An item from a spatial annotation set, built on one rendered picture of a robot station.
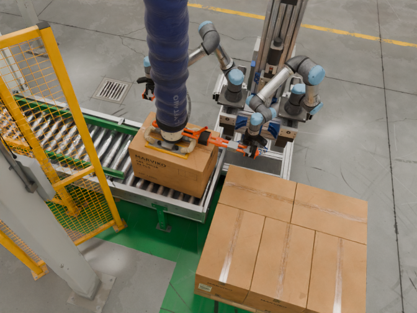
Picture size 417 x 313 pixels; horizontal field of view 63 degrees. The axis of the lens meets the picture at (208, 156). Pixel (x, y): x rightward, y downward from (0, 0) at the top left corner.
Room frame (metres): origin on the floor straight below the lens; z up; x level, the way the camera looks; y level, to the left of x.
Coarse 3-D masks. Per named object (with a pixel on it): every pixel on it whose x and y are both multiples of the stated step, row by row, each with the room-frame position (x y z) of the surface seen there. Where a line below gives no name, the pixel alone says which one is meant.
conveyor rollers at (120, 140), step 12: (36, 120) 2.02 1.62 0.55; (48, 120) 2.03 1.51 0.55; (60, 120) 2.05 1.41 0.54; (72, 120) 2.07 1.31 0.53; (0, 132) 1.86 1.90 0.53; (48, 132) 1.89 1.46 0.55; (60, 132) 1.90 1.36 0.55; (72, 132) 1.92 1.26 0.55; (96, 132) 1.96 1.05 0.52; (72, 144) 1.78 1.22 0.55; (96, 144) 1.81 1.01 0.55; (108, 144) 1.82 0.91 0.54; (120, 144) 1.84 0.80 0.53; (108, 156) 1.68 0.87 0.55; (120, 156) 1.69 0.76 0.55; (216, 168) 1.66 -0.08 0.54; (120, 180) 1.46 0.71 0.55; (132, 180) 1.47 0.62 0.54; (144, 180) 1.48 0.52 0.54; (168, 192) 1.39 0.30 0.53; (180, 192) 1.40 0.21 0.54; (204, 192) 1.41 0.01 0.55
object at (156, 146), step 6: (156, 138) 1.60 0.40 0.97; (150, 144) 1.54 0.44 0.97; (156, 144) 1.54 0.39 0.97; (174, 144) 1.56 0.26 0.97; (162, 150) 1.49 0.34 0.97; (168, 150) 1.49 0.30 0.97; (174, 150) 1.50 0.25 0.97; (180, 150) 1.50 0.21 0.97; (180, 156) 1.45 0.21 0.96; (186, 156) 1.46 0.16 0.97
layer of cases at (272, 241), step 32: (224, 192) 1.43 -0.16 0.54; (256, 192) 1.46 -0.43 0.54; (288, 192) 1.48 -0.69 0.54; (320, 192) 1.51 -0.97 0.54; (224, 224) 1.14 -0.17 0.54; (256, 224) 1.17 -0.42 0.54; (288, 224) 1.19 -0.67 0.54; (320, 224) 1.21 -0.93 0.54; (352, 224) 1.24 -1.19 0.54; (224, 256) 0.89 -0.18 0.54; (256, 256) 0.92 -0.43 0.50; (288, 256) 0.93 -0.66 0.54; (320, 256) 0.95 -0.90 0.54; (352, 256) 0.97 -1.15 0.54; (224, 288) 0.70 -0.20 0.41; (256, 288) 0.68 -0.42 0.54; (288, 288) 0.70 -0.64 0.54; (320, 288) 0.72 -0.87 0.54; (352, 288) 0.74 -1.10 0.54
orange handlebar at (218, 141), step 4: (152, 124) 1.64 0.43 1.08; (156, 124) 1.64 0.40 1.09; (184, 128) 1.63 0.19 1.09; (184, 132) 1.59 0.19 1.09; (192, 132) 1.60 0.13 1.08; (188, 136) 1.56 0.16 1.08; (192, 136) 1.56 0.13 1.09; (196, 136) 1.56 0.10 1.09; (212, 136) 1.57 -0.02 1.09; (216, 140) 1.53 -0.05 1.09; (220, 140) 1.53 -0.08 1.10; (224, 140) 1.54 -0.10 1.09; (216, 144) 1.51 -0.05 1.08; (220, 144) 1.50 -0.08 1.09; (224, 144) 1.51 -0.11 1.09; (240, 144) 1.52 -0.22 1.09
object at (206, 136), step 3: (201, 132) 1.59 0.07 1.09; (204, 132) 1.60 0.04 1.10; (207, 132) 1.60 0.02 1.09; (210, 132) 1.59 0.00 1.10; (198, 135) 1.55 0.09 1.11; (201, 135) 1.56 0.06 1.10; (204, 135) 1.57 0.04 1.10; (207, 135) 1.57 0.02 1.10; (210, 135) 1.56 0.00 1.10; (198, 138) 1.53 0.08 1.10; (201, 138) 1.54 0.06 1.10; (204, 138) 1.54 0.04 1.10; (207, 138) 1.54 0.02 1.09; (210, 138) 1.57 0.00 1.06; (198, 141) 1.53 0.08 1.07; (201, 141) 1.52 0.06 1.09; (204, 141) 1.51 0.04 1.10; (207, 141) 1.51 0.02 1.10; (201, 144) 1.52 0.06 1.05; (204, 144) 1.51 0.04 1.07; (207, 144) 1.51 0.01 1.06
